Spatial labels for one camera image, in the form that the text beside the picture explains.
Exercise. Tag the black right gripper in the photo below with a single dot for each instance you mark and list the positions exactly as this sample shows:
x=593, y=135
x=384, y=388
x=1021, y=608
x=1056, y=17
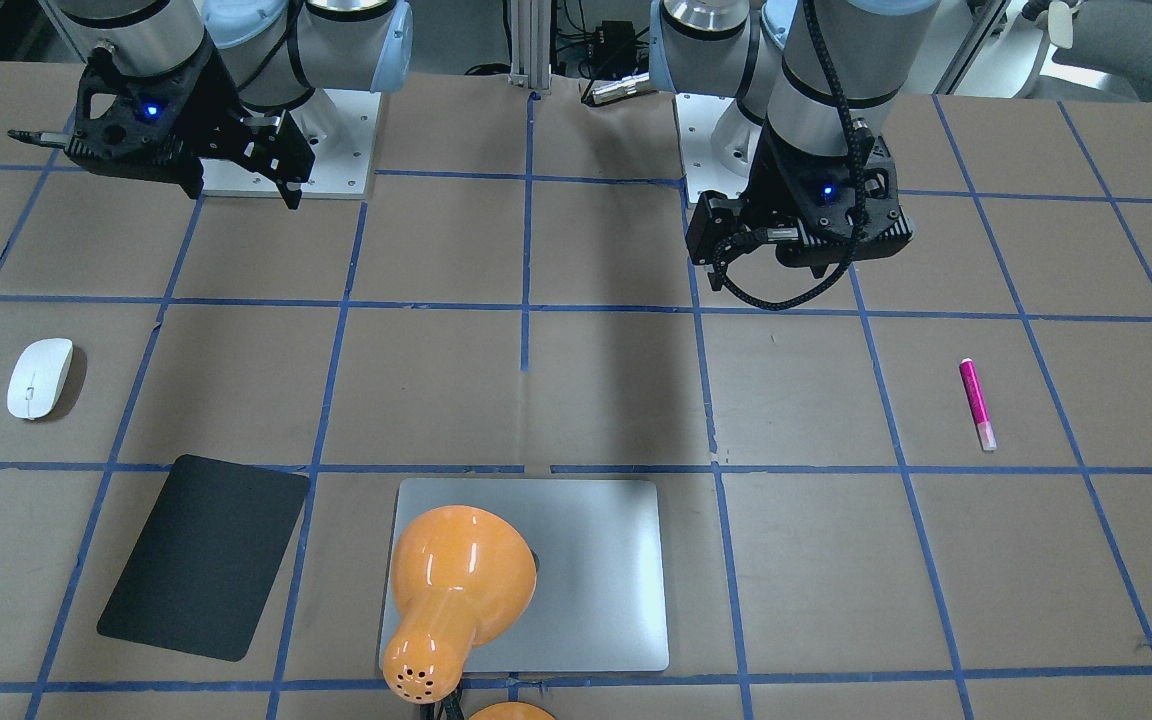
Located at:
x=204, y=112

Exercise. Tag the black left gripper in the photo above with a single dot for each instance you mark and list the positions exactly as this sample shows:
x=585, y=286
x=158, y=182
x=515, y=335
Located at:
x=762, y=196

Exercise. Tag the white computer mouse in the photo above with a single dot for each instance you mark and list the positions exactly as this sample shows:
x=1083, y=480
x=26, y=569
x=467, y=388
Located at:
x=38, y=378

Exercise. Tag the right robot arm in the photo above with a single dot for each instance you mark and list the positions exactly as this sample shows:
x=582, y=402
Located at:
x=279, y=53

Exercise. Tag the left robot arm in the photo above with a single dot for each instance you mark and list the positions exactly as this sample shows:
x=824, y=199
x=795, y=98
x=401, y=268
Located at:
x=780, y=109

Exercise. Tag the pink pen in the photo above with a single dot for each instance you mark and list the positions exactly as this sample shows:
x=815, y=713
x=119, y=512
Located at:
x=977, y=404

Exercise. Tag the black mousepad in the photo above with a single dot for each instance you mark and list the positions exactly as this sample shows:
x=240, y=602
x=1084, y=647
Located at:
x=201, y=571

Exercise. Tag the silver notebook laptop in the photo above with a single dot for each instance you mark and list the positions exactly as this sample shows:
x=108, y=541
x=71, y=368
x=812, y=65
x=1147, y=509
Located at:
x=600, y=605

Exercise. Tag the grey office chair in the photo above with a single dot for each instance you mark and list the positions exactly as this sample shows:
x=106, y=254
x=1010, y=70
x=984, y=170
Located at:
x=1109, y=37

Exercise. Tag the orange desk lamp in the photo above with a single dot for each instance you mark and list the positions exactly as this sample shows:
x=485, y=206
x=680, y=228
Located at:
x=460, y=577

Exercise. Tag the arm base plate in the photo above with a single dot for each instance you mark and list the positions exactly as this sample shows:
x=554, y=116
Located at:
x=717, y=143
x=341, y=126

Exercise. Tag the aluminium frame post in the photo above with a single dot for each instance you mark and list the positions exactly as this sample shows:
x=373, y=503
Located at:
x=530, y=42

